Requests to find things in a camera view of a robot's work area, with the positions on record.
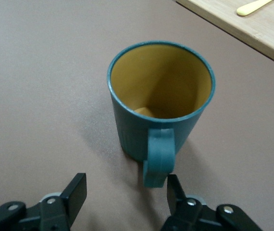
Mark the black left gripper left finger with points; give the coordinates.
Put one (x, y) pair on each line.
(74, 192)

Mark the brown table cover mat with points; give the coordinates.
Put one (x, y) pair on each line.
(43, 96)

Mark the yellow plastic fork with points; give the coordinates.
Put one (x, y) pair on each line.
(247, 8)

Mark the teal mug with yellow inside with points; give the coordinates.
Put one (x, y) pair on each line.
(127, 130)

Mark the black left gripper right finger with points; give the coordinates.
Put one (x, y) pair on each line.
(175, 199)

